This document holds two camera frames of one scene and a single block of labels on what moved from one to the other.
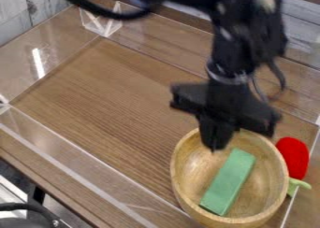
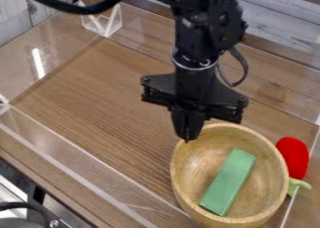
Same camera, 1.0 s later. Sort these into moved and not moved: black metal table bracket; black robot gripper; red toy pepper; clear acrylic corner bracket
Moved: black robot gripper
Not moved: black metal table bracket; clear acrylic corner bracket; red toy pepper
